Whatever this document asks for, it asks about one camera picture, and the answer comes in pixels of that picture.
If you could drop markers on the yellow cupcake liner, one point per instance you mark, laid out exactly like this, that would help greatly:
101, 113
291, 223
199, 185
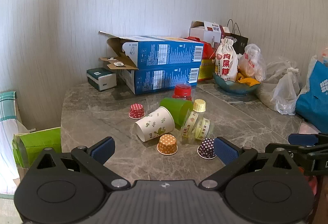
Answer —
199, 105

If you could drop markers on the green plastic cup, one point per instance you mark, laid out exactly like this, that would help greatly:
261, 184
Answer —
177, 110

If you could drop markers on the clear cup with ribbon print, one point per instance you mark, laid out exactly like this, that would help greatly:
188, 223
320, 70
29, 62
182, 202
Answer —
197, 128

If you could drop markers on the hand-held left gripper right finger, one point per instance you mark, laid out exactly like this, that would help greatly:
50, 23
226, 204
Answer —
226, 151

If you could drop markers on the orange snack wrapper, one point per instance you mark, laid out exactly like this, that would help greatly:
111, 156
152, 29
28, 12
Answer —
247, 80

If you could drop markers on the white leaf-print paper cup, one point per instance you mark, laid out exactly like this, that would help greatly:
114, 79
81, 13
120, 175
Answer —
155, 127

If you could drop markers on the plaid cloth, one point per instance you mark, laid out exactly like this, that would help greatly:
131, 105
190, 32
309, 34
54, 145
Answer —
7, 106

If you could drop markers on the orange polka dot cupcake liner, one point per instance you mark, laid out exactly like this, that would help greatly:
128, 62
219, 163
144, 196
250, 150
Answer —
167, 145

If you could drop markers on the upper blue cardboard box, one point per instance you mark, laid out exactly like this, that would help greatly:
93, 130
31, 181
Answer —
164, 53

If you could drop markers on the red polka dot cupcake liner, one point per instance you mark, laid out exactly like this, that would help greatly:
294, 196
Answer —
136, 110

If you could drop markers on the clear plastic bag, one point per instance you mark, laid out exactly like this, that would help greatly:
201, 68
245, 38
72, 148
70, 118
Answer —
283, 91

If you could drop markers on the blue ceramic bowl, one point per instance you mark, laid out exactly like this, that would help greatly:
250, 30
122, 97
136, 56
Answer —
234, 86

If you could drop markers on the white and red carton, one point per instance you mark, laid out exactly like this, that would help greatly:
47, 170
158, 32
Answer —
205, 30

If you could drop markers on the red and yellow box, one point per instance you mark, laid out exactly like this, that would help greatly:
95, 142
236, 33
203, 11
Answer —
206, 66

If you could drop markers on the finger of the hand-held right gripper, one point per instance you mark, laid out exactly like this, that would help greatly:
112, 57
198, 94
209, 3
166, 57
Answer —
287, 149
302, 139

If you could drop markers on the red transparent plastic cup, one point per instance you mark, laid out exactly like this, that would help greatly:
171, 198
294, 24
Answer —
182, 92

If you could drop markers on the green and white tissue pack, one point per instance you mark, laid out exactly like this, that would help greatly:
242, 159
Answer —
101, 78

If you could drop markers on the purple polka dot cupcake liner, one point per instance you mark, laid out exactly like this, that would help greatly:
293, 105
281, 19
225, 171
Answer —
206, 148

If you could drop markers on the blue shopping bag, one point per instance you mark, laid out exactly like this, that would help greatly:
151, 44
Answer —
314, 97

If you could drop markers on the blue cardboard box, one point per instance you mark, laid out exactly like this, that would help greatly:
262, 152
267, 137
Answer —
164, 79
164, 53

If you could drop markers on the white plastic bag red print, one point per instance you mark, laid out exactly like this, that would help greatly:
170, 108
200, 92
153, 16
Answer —
252, 61

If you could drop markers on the black paper gift bag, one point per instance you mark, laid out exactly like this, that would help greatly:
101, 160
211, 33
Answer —
238, 41

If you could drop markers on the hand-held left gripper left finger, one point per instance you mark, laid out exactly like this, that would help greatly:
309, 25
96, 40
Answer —
103, 149

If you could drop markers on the green cardboard box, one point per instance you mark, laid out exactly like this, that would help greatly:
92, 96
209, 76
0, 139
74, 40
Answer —
38, 145

